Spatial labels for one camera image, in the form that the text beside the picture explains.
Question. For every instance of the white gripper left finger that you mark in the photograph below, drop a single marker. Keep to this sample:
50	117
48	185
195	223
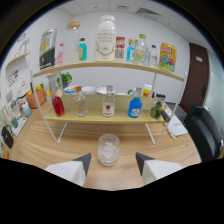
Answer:
68	169

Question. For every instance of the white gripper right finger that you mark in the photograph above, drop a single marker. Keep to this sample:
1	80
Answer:
158	168

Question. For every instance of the small red liquid bottle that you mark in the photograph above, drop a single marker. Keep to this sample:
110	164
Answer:
58	106

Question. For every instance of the clear bottle with orange cap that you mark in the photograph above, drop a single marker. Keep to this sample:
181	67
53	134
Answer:
80	106

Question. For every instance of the yellow juice can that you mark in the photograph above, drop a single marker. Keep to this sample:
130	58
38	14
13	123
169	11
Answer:
167	57

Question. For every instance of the clear bottle with green cap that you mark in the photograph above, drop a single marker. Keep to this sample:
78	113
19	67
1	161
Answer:
141	51

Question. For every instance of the clear glass with ice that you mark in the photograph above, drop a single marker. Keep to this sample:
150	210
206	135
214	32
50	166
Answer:
108	151

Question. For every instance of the white notebook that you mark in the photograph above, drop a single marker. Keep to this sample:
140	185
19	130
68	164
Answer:
176	126

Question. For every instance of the black chair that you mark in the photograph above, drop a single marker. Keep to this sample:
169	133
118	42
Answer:
203	133

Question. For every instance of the glass jar with limes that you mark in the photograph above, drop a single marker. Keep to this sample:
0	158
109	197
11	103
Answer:
155	109

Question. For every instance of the white-framed wooden two-tier shelf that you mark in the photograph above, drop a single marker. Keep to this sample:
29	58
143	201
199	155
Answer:
96	113

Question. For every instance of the small blue liquid bottle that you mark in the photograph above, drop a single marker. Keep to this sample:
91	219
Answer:
135	108

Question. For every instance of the white kitchen scale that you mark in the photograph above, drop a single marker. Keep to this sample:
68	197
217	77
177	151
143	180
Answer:
19	126

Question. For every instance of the black pitcher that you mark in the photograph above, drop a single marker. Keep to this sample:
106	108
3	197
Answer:
7	136

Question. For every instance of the pale blue plastic bottle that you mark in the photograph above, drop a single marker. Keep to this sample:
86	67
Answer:
26	109

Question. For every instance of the clear bottle with red label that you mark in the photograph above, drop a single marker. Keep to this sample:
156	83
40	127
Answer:
108	106

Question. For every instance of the orange basket with fruit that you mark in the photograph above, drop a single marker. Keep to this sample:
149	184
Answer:
35	98

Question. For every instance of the blue-patterned bowl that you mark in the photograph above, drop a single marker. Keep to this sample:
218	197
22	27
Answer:
70	90

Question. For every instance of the white bowl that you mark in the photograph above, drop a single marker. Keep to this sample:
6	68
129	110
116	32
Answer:
88	90

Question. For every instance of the red-patterned bowl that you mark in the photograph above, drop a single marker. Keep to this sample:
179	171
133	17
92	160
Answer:
101	90

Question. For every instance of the green potted plant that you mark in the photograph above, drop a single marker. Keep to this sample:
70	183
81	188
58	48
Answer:
66	79

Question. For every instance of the brown door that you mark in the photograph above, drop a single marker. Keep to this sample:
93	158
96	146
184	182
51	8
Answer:
196	76

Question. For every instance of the clear bottle with blue cap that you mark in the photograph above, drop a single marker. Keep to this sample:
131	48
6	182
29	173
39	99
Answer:
153	58

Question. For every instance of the small pink liquid bottle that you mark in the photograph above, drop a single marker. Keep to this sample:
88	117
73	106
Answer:
60	56

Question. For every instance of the small light blue bottle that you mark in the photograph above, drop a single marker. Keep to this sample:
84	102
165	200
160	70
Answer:
131	52

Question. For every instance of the large glass bottle wooden lid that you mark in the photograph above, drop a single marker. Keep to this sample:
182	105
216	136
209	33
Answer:
71	46

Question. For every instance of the large white bottle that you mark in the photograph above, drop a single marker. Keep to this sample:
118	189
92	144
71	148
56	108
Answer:
105	40

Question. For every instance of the wooden wall shelf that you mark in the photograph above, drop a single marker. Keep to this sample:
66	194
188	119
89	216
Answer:
18	59

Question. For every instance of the wall posters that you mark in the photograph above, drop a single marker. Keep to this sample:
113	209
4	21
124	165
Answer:
120	48

